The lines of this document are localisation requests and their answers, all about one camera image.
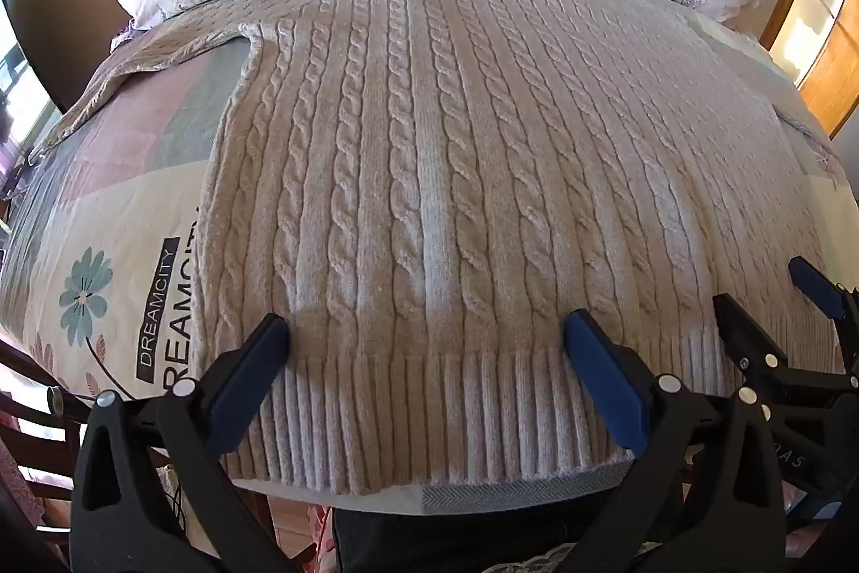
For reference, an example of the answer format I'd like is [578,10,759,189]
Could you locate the window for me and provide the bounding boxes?
[0,5,63,161]

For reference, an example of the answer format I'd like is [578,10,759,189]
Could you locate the dark wooden chair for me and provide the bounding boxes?
[0,338,172,573]

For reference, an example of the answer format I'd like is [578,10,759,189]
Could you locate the person's dark trousers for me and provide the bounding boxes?
[332,489,638,573]

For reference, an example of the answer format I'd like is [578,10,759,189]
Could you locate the beige cable knit sweater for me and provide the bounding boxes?
[30,0,843,495]

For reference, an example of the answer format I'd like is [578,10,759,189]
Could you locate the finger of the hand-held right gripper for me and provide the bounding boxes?
[788,255,859,374]
[712,293,793,408]

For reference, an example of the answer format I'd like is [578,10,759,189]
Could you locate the wooden cabinet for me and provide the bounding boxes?
[758,0,859,139]

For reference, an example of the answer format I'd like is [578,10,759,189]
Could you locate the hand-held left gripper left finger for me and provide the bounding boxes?
[68,313,297,573]

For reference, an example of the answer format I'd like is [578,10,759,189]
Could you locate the printed patchwork bed sheet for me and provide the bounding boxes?
[0,5,848,515]

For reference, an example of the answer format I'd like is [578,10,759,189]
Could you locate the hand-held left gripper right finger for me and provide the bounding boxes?
[562,308,786,573]

